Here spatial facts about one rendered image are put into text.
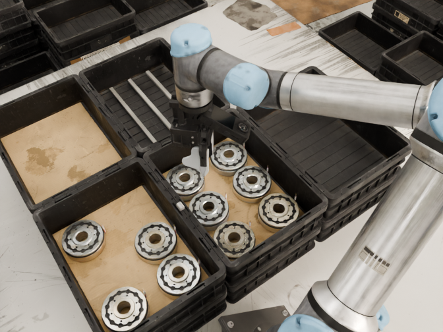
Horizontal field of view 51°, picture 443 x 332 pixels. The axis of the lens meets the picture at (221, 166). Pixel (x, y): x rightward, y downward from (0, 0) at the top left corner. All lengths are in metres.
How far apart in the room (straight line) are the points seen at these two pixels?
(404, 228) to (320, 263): 0.64
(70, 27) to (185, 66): 1.67
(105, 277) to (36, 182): 0.37
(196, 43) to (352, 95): 0.28
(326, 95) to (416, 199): 0.27
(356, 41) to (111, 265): 1.93
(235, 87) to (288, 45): 1.12
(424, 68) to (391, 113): 1.61
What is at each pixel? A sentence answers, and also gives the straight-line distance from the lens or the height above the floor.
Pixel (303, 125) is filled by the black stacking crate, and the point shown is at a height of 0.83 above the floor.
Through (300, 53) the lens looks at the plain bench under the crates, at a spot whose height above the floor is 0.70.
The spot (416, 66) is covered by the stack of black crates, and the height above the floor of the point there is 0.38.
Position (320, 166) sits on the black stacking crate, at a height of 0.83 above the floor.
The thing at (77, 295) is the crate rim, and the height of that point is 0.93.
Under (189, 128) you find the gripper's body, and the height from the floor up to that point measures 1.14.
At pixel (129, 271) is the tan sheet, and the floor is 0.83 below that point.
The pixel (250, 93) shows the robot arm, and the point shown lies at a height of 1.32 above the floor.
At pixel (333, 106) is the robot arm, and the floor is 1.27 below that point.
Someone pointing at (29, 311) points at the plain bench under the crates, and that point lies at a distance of 1.34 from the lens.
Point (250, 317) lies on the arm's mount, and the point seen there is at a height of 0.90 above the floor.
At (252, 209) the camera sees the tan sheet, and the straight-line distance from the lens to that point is 1.22.
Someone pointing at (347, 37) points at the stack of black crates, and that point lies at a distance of 2.71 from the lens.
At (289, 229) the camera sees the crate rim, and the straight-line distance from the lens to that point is 1.08.
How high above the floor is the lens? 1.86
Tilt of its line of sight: 53 degrees down
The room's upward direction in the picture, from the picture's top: 2 degrees counter-clockwise
